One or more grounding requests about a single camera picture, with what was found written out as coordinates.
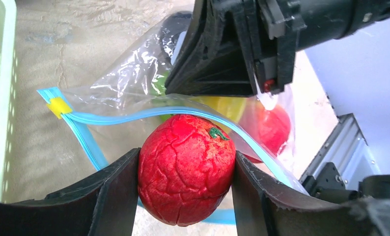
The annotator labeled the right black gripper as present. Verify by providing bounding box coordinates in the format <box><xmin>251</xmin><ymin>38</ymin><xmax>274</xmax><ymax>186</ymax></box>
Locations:
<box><xmin>165</xmin><ymin>0</ymin><xmax>390</xmax><ymax>97</ymax></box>

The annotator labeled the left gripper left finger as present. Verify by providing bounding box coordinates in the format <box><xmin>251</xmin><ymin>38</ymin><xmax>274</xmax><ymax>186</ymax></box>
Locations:
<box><xmin>0</xmin><ymin>148</ymin><xmax>139</xmax><ymax>236</ymax></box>

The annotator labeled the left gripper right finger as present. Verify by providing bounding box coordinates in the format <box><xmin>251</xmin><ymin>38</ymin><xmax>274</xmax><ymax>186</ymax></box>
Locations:
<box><xmin>231</xmin><ymin>152</ymin><xmax>390</xmax><ymax>236</ymax></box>

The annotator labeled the red fake apple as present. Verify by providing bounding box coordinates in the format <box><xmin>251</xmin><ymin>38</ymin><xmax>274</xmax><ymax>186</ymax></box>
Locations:
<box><xmin>138</xmin><ymin>114</ymin><xmax>236</xmax><ymax>227</ymax></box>

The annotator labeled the clear zip bag blue seal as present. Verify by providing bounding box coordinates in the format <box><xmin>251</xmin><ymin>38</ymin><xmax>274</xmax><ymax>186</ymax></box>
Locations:
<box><xmin>37</xmin><ymin>9</ymin><xmax>309</xmax><ymax>225</ymax></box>

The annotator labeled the yellow fake fruit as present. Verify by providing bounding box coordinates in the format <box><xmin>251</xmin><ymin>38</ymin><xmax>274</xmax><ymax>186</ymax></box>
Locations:
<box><xmin>192</xmin><ymin>96</ymin><xmax>247</xmax><ymax>123</ymax></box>

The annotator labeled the green fake fruit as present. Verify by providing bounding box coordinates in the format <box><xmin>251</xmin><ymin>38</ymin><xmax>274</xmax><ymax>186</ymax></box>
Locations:
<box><xmin>149</xmin><ymin>70</ymin><xmax>176</xmax><ymax>123</ymax></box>

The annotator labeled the red fake strawberry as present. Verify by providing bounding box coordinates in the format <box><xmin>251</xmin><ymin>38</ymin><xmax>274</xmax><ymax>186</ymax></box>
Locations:
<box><xmin>239</xmin><ymin>101</ymin><xmax>292</xmax><ymax>158</ymax></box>

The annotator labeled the light green perforated plastic basket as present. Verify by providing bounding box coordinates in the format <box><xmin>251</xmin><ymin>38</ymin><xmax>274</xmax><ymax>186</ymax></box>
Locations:
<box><xmin>0</xmin><ymin>0</ymin><xmax>18</xmax><ymax>203</ymax></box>

